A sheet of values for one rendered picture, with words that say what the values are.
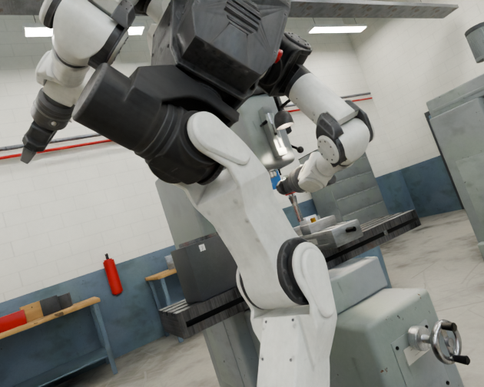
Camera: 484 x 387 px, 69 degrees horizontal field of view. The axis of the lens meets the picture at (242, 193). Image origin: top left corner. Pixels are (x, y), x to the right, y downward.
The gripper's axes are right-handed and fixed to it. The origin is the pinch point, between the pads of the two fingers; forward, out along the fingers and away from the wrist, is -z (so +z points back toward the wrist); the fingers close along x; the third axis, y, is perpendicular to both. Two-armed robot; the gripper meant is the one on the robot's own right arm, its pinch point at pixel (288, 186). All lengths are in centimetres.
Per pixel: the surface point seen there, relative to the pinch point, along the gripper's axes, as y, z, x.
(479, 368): 121, -43, -87
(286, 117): -24.6, 7.8, -5.5
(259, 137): -22.9, -3.9, 3.1
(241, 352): 64, -46, 31
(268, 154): -15.0, -4.2, 1.7
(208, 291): 25.4, 7.5, 42.2
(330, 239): 24.1, 3.0, -7.8
